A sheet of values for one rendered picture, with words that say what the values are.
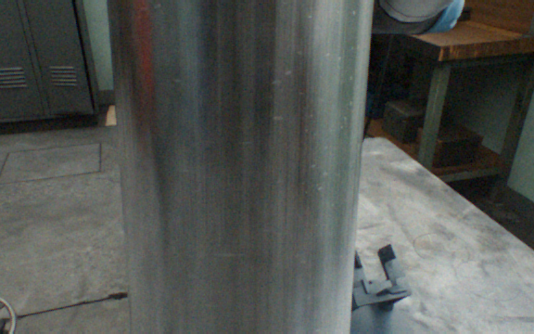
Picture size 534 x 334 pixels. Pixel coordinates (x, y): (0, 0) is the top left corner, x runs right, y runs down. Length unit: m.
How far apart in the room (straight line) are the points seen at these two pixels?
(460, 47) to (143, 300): 2.00
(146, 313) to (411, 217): 0.81
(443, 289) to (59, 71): 2.95
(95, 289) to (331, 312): 1.91
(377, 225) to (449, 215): 0.15
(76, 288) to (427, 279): 1.55
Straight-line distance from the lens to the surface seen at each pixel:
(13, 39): 3.42
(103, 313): 1.94
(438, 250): 0.87
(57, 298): 2.06
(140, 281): 0.16
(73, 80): 3.38
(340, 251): 0.15
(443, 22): 0.55
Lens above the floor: 1.30
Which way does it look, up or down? 28 degrees down
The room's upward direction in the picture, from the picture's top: straight up
